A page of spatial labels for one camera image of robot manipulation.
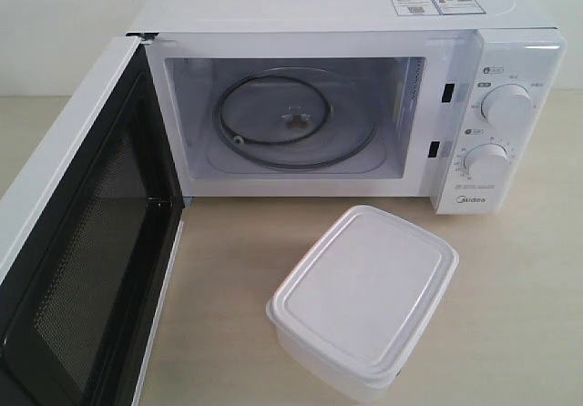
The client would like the white lidded plastic container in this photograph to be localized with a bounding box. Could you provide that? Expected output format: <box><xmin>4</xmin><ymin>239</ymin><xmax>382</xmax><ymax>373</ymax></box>
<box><xmin>266</xmin><ymin>205</ymin><xmax>459</xmax><ymax>403</ymax></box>

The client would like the white microwave door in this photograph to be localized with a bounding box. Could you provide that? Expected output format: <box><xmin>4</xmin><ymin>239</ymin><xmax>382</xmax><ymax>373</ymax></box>
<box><xmin>1</xmin><ymin>35</ymin><xmax>184</xmax><ymax>405</ymax></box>

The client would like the glass microwave turntable plate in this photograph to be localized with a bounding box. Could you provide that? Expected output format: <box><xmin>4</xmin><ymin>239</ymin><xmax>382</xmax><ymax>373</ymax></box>
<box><xmin>212</xmin><ymin>66</ymin><xmax>383</xmax><ymax>172</ymax></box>

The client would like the white Midea microwave oven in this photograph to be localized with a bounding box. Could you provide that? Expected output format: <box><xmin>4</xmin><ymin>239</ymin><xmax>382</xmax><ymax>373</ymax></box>
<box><xmin>128</xmin><ymin>0</ymin><xmax>566</xmax><ymax>214</ymax></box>

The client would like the lower white timer knob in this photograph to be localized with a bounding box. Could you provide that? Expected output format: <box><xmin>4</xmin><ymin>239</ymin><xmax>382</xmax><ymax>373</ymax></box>
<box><xmin>464</xmin><ymin>143</ymin><xmax>509</xmax><ymax>177</ymax></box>

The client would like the warning label sticker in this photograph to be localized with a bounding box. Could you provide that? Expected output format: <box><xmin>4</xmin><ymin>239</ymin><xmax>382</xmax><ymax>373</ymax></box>
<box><xmin>391</xmin><ymin>0</ymin><xmax>486</xmax><ymax>16</ymax></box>

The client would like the upper white power knob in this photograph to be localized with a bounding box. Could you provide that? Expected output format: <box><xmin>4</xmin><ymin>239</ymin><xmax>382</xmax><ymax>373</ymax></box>
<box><xmin>480</xmin><ymin>84</ymin><xmax>534</xmax><ymax>127</ymax></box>

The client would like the black turntable roller ring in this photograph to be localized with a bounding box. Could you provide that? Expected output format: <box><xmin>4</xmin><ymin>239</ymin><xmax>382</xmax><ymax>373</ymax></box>
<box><xmin>213</xmin><ymin>75</ymin><xmax>333</xmax><ymax>147</ymax></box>

